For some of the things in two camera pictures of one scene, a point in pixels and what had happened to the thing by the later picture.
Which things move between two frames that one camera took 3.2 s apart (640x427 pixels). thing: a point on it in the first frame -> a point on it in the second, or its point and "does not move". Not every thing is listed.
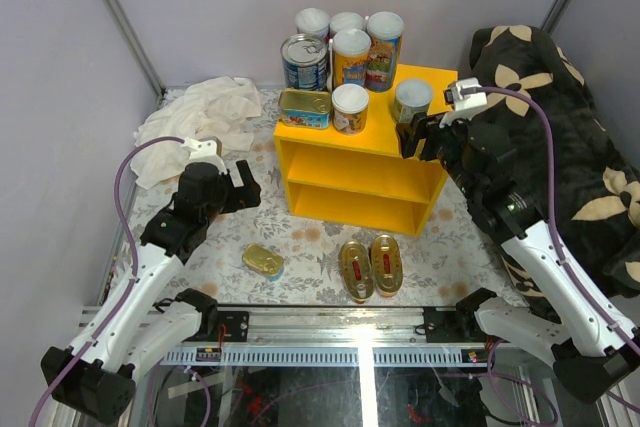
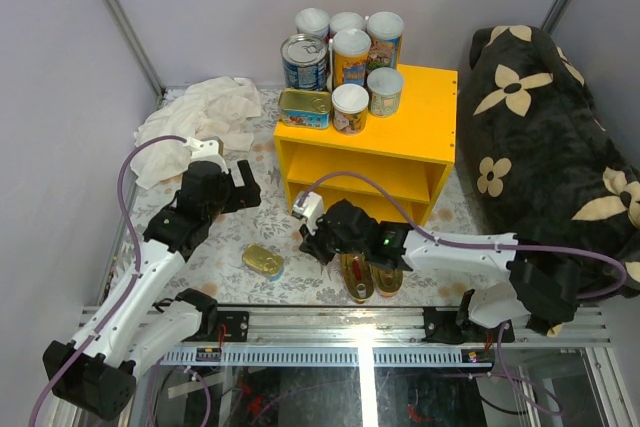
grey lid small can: x=412 y=97 -> x=384 y=88
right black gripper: x=411 y=133 -> x=312 y=243
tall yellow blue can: x=384 y=30 does not move
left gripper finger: x=248 y=195 does not move
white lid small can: x=349 y=107 does not move
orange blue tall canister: x=351 y=47 does not move
